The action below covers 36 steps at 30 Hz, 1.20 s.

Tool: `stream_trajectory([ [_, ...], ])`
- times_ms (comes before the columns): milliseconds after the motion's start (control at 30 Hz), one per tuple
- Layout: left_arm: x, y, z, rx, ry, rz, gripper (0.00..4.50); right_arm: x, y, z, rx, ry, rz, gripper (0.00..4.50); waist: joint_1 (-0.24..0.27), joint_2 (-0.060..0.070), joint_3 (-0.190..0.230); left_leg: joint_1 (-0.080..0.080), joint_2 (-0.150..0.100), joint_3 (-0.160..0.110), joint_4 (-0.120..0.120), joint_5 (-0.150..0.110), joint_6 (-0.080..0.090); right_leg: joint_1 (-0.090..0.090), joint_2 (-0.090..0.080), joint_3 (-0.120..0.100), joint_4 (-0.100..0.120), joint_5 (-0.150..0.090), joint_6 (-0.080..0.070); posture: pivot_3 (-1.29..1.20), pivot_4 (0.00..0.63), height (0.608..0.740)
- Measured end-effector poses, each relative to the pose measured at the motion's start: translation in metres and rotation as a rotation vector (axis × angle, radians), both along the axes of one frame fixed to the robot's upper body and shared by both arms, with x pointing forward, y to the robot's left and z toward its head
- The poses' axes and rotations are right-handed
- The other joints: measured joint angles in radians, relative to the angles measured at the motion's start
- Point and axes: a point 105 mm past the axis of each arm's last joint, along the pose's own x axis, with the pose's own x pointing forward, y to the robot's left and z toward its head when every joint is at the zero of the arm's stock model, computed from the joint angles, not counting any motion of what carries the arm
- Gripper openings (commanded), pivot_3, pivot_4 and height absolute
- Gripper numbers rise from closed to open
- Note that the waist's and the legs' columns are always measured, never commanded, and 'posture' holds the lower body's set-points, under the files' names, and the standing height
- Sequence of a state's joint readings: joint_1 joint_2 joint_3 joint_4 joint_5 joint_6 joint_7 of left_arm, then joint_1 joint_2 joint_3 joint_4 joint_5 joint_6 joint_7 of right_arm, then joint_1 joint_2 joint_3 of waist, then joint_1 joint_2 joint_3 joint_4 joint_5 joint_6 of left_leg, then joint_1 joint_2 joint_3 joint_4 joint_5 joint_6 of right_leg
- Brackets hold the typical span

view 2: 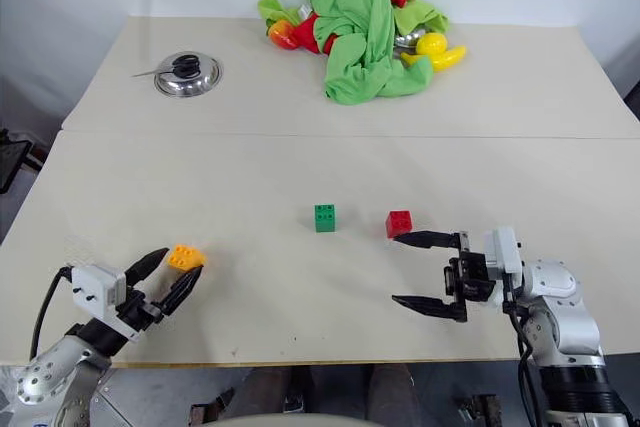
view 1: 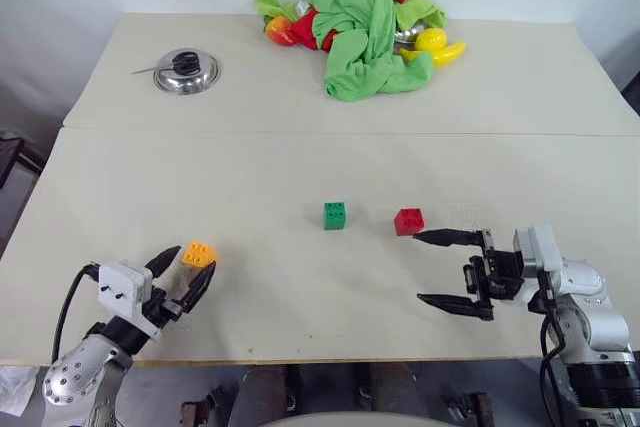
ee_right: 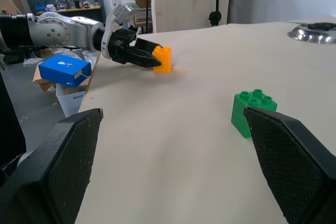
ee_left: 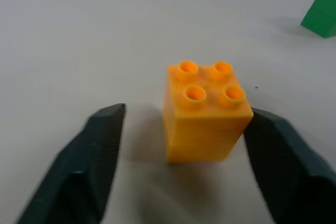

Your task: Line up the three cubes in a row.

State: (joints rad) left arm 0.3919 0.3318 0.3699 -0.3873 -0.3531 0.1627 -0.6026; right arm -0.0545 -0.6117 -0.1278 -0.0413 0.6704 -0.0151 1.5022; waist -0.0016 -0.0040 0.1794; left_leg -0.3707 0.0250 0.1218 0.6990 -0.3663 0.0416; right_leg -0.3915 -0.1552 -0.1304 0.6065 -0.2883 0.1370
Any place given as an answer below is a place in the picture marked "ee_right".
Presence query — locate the wooden workbench shelf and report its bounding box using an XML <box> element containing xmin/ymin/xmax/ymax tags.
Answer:
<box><xmin>34</xmin><ymin>4</ymin><xmax>102</xmax><ymax>14</ymax></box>

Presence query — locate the green toy brick cube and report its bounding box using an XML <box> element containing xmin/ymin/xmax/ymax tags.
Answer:
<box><xmin>230</xmin><ymin>88</ymin><xmax>278</xmax><ymax>139</ymax></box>

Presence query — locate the pale wooden board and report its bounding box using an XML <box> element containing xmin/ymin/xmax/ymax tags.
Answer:
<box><xmin>150</xmin><ymin>0</ymin><xmax>232</xmax><ymax>34</ymax></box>

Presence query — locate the orange toy brick cube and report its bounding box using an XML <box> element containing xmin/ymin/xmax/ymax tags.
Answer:
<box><xmin>152</xmin><ymin>45</ymin><xmax>173</xmax><ymax>74</ymax></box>

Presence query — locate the white plastic bin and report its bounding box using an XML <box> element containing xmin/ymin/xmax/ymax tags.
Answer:
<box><xmin>55</xmin><ymin>83</ymin><xmax>88</xmax><ymax>118</ymax></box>

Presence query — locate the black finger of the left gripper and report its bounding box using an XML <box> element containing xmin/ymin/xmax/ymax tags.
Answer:
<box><xmin>126</xmin><ymin>47</ymin><xmax>163</xmax><ymax>69</ymax></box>
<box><xmin>134</xmin><ymin>37</ymin><xmax>163</xmax><ymax>52</ymax></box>

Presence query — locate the blue cardboard box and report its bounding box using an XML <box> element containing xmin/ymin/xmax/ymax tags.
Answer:
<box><xmin>38</xmin><ymin>54</ymin><xmax>93</xmax><ymax>89</ymax></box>

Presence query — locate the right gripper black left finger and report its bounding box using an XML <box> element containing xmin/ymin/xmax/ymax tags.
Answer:
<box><xmin>0</xmin><ymin>108</ymin><xmax>104</xmax><ymax>224</ymax></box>

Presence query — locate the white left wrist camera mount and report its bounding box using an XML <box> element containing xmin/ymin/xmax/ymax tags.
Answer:
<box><xmin>100</xmin><ymin>0</ymin><xmax>140</xmax><ymax>59</ymax></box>

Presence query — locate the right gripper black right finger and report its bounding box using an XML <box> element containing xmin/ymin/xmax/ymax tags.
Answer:
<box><xmin>243</xmin><ymin>106</ymin><xmax>336</xmax><ymax>224</ymax></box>

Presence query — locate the shiny metal bowl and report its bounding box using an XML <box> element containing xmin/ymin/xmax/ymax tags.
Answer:
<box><xmin>287</xmin><ymin>22</ymin><xmax>336</xmax><ymax>45</ymax></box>

